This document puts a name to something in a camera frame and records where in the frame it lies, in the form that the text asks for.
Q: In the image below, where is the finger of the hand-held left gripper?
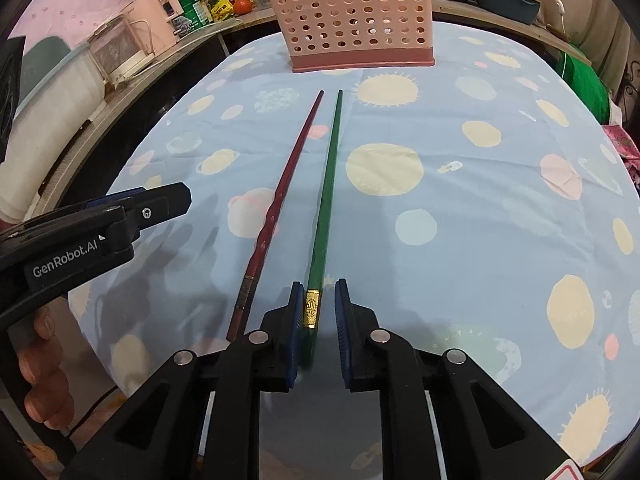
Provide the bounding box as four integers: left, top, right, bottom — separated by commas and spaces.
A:
84, 187, 149, 209
124, 183, 193, 242

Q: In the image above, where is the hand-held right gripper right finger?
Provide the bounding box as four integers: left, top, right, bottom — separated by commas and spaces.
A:
334, 277, 576, 480

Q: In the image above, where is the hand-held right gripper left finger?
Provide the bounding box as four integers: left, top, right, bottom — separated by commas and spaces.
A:
75, 281, 306, 480

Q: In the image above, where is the maroon twisted chopstick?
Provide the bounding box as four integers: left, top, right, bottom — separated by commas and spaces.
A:
226, 90, 325, 343

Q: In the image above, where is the green chopstick gold band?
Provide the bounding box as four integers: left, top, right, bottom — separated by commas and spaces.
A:
299, 89, 346, 368

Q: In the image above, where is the pink perforated utensil basket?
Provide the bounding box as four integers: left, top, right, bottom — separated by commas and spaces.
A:
260, 0, 437, 73

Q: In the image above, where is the person's left hand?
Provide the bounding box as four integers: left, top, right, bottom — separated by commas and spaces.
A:
17, 305, 77, 431

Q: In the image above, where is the clear white kitchen appliance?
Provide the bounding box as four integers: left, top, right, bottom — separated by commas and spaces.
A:
89, 14, 157, 88

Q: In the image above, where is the blue planet print tablecloth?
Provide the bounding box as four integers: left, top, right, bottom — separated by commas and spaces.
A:
67, 7, 640, 471

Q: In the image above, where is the pink kitchen appliance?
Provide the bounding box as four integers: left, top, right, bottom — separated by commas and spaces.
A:
150, 0, 187, 28

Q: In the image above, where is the green packet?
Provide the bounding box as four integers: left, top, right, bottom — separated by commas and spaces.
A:
177, 0, 211, 31

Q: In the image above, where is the white card red edge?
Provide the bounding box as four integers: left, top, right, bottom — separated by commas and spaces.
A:
542, 462, 583, 480

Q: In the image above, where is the pink patterned cloth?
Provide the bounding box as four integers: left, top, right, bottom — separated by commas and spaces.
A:
602, 125, 640, 186

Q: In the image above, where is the green bag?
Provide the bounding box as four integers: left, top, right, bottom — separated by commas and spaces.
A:
557, 45, 613, 126

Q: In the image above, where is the beige curtain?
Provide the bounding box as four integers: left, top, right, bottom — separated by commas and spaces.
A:
530, 0, 640, 86

